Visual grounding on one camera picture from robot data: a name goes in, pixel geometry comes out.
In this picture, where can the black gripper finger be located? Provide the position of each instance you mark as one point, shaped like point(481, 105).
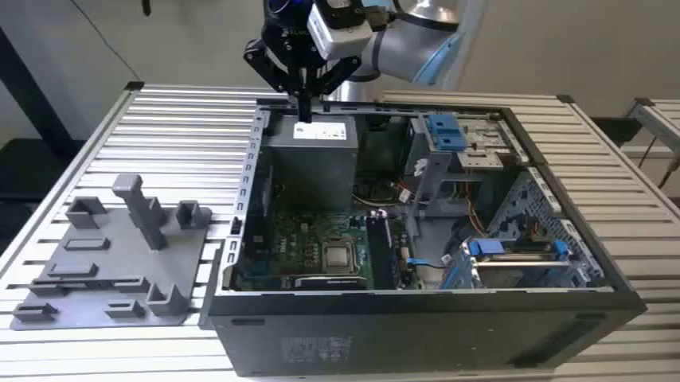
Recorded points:
point(266, 63)
point(340, 73)

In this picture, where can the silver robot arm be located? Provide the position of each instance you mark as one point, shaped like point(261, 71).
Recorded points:
point(404, 51)

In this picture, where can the blue drive latch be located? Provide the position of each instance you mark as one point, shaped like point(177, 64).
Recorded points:
point(444, 131)

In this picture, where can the small black hanging object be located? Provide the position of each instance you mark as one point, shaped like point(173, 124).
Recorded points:
point(146, 7)

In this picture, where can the grey power supply unit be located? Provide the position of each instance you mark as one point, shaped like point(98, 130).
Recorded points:
point(313, 175)

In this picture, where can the white label tag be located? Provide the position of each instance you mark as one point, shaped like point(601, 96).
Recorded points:
point(420, 167)
point(406, 195)

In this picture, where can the grey metal drive cage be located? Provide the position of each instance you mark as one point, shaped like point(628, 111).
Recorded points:
point(433, 171)

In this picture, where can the green motherboard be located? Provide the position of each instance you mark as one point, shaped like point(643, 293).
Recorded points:
point(297, 238)

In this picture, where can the silver CPU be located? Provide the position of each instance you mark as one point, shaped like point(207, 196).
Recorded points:
point(340, 256)

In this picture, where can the blue disk carrier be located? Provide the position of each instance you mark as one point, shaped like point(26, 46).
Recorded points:
point(489, 246)

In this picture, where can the black graphics card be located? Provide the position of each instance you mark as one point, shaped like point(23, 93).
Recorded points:
point(329, 281)

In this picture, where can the grey parts rack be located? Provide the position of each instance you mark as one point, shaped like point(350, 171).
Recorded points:
point(122, 262)

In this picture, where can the grey hard disk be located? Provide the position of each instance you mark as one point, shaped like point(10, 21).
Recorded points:
point(505, 276)

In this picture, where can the aluminium slat side table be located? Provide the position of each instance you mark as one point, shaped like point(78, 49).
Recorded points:
point(659, 115)

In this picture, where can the black PC case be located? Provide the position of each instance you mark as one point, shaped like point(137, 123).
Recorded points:
point(425, 338)

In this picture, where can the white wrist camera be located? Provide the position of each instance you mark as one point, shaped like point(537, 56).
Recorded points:
point(345, 36)

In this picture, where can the black stand frame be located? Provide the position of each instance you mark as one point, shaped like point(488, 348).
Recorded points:
point(30, 99)

